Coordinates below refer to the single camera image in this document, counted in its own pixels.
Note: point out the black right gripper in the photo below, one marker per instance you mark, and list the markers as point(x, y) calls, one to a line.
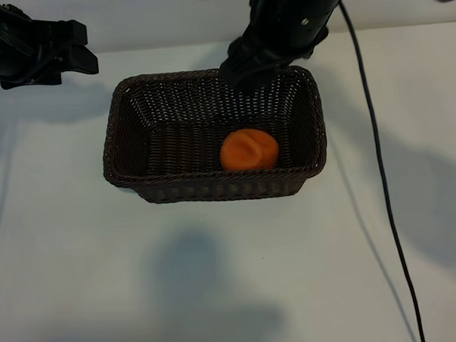
point(293, 20)

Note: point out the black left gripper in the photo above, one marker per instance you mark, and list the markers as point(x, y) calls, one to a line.
point(18, 49)

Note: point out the orange fruit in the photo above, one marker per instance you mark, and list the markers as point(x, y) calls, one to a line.
point(249, 149)

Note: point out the dark brown wicker basket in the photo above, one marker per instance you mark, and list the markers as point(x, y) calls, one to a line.
point(174, 154)

